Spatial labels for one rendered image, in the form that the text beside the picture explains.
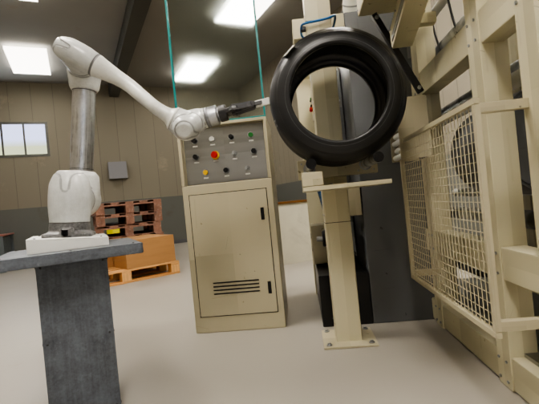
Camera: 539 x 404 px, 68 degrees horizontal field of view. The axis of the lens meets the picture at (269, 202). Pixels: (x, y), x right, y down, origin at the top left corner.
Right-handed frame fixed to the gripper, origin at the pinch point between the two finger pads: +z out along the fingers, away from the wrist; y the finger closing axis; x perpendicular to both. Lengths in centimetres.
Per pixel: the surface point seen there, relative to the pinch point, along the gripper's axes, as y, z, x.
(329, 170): 25.4, 23.4, 35.3
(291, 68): -12.2, 15.4, -7.4
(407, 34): 11, 72, -16
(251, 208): 60, -24, 44
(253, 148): 63, -14, 10
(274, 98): -9.8, 5.7, 2.1
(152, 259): 280, -179, 73
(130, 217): 372, -233, 13
